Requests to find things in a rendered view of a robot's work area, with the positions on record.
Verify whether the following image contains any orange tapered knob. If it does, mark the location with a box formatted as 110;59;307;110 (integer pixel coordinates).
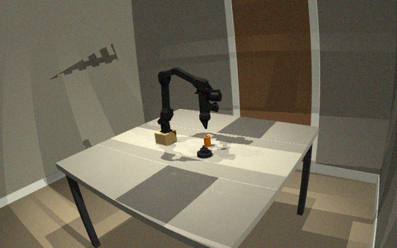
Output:
203;135;211;147

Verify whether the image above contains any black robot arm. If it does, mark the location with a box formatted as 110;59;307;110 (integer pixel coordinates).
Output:
158;67;222;134

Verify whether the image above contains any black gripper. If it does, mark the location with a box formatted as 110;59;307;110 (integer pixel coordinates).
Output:
199;101;211;129

